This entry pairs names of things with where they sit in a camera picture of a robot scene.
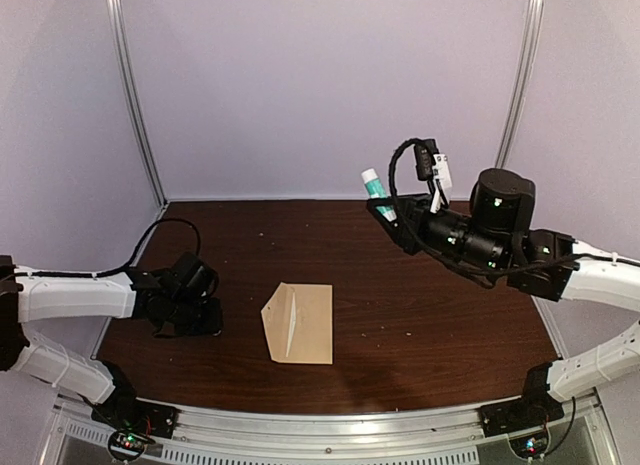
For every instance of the round circuit board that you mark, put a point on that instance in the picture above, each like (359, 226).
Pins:
(126, 446)
(529, 446)

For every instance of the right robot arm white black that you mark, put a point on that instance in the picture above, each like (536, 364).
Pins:
(495, 242)

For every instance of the left aluminium frame post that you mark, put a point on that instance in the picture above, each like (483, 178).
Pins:
(132, 100)

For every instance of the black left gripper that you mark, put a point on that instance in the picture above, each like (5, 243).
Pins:
(212, 326)

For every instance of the right aluminium frame post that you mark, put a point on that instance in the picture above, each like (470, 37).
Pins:
(533, 21)

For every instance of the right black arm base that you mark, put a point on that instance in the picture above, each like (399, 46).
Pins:
(533, 408)

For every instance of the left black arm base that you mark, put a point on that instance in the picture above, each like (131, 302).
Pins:
(123, 410)

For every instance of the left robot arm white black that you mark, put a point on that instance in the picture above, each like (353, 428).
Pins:
(180, 296)

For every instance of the brown kraft envelope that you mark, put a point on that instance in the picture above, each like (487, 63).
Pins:
(313, 339)

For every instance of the aluminium frame post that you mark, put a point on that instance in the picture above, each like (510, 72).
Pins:
(533, 21)
(132, 100)

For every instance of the right round circuit board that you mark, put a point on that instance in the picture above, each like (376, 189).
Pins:
(529, 446)

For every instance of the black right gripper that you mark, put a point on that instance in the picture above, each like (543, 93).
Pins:
(413, 214)

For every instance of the front aluminium slotted rail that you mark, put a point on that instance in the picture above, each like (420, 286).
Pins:
(451, 435)

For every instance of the left round circuit board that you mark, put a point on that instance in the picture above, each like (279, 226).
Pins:
(126, 446)

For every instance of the small green glue stick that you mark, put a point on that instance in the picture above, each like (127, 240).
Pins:
(376, 190)

